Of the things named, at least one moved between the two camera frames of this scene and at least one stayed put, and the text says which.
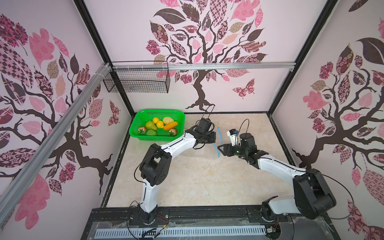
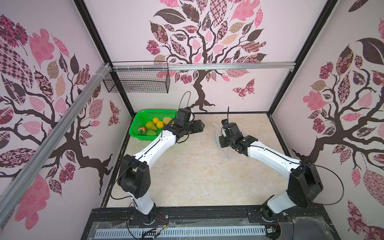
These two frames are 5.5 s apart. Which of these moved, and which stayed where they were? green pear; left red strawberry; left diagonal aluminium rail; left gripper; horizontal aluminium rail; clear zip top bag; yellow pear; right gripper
Moved: left gripper; clear zip top bag; right gripper
Stayed: horizontal aluminium rail; green pear; left diagonal aluminium rail; yellow pear; left red strawberry
